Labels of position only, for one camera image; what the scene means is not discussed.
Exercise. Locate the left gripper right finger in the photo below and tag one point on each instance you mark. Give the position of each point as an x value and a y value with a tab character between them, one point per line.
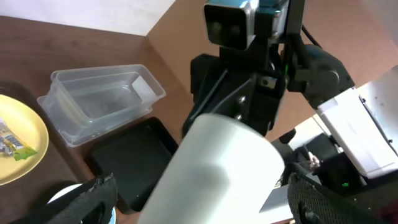
310	202

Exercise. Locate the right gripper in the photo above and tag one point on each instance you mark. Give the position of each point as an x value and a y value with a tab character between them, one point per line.
246	85

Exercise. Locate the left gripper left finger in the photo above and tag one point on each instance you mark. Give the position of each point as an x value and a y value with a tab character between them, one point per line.
94	203

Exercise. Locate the light blue bowl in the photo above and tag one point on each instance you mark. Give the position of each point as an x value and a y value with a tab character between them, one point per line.
69	193

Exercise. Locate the green snack wrapper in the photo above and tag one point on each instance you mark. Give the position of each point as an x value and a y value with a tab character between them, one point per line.
12	146

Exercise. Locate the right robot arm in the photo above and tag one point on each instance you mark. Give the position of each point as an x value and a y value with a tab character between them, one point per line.
225	169

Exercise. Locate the black waste tray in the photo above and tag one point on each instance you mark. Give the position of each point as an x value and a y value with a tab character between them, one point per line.
137	157

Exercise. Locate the clear plastic container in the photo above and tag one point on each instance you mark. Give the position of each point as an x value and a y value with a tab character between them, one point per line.
86	103

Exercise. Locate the yellow round plate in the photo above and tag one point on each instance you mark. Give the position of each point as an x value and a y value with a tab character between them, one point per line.
24	139

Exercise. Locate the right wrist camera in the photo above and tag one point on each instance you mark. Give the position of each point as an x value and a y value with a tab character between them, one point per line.
236	23

